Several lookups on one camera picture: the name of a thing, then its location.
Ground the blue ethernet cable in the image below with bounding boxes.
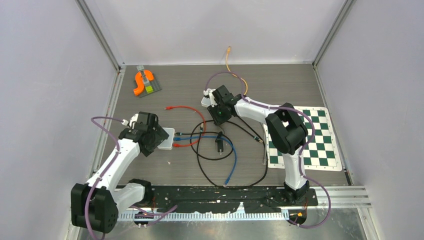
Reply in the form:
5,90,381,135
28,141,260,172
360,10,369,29
172,134,239,186

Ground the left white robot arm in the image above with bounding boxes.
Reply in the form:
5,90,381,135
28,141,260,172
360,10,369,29
70,111,169,234

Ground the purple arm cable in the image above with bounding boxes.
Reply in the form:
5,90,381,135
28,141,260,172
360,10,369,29
204,71,332,230
84,115,178,240

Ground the white network switch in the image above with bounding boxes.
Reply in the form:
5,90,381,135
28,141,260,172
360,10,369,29
201,97,211,108
157,127,175,150

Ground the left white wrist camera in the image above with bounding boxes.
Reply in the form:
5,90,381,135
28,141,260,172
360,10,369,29
121,113,139,129

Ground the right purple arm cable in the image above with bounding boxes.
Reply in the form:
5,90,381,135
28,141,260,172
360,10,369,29
204,71,332,230

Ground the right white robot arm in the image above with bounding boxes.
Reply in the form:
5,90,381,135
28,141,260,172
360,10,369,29
201,85,310,205

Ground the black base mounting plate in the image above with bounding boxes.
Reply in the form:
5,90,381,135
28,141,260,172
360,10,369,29
133,185,318,214

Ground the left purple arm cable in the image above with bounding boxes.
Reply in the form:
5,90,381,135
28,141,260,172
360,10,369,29
84,115,178,240

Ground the lime green lego brick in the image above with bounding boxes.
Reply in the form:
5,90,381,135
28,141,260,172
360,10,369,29
144,85,155,94

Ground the grey lego baseplate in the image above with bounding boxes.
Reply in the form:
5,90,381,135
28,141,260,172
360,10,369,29
133,65,163,98

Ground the black power adapter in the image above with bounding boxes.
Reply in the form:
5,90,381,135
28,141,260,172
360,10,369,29
215,125,225,155

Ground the orange S-shaped block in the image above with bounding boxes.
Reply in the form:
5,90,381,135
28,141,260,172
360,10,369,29
133,70,155,97

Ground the green white chessboard mat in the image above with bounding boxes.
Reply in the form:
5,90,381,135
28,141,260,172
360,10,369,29
263,105,343,172

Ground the yellow ethernet cable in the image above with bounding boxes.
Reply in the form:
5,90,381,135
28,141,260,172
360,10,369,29
225,46,249,95

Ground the red ethernet cable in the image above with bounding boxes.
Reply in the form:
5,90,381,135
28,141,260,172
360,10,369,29
164,105,207,148

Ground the black cable with green plug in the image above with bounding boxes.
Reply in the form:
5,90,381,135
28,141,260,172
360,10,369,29
196,120,269,189

